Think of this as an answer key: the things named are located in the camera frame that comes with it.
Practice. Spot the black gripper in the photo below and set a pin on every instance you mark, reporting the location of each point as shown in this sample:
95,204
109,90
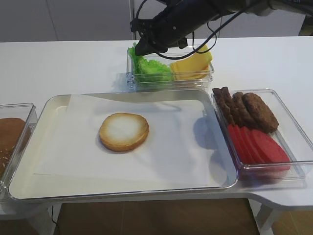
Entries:
178,19

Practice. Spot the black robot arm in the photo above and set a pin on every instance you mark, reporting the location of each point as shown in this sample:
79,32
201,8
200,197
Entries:
220,8

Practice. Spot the green lettuce leaf stack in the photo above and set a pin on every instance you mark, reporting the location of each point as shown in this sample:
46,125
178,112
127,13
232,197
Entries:
163,74

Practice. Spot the clear box lettuce and cheese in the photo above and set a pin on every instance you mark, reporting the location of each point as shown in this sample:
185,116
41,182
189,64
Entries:
164,85

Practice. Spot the yellow cheese slice stack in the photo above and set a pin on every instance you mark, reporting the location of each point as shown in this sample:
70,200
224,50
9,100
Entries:
193,67

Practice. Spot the toasted bottom bun half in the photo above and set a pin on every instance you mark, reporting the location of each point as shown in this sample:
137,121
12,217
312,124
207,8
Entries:
122,132

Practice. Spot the back brown meat patty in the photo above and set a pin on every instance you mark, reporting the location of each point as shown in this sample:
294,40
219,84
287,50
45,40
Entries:
220,100

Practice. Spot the brown meat patty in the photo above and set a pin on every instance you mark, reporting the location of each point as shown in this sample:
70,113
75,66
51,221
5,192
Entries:
246,118
220,100
260,112
229,102

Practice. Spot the white parchment paper sheet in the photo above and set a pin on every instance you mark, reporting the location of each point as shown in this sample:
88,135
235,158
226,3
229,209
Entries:
170,153

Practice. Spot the white rectangular serving tray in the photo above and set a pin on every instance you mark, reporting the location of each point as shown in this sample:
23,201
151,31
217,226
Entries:
27,185

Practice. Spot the red tomato slices behind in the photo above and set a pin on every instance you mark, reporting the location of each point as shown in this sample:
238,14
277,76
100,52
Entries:
247,152

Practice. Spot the front brown meat patty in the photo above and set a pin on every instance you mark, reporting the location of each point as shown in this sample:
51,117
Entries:
260,112

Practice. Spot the clear box with buns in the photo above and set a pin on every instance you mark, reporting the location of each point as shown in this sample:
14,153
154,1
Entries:
26,112

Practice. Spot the dark smooth bun top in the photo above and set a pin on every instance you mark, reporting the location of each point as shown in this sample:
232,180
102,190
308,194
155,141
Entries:
10,131

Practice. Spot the clear box patties and tomato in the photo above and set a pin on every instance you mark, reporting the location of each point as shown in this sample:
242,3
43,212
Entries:
289,136

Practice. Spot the front red tomato slice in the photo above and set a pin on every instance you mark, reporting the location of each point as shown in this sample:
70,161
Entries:
270,151

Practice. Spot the sesame bun top front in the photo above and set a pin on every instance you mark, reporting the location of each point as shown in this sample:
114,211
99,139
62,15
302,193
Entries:
4,159

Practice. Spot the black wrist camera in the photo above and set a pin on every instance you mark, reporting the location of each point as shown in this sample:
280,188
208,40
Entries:
182,43

